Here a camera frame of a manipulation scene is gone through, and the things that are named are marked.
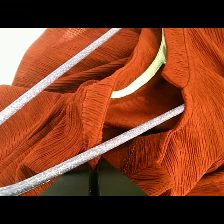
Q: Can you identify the grey clothes hanger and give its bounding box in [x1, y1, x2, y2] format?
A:
[0, 28, 186, 197]

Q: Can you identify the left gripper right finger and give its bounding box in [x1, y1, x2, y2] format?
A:
[96, 158, 148, 197]

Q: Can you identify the dark red garment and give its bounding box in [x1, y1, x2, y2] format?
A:
[0, 28, 224, 197]

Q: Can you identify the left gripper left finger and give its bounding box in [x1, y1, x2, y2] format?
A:
[41, 164, 92, 197]

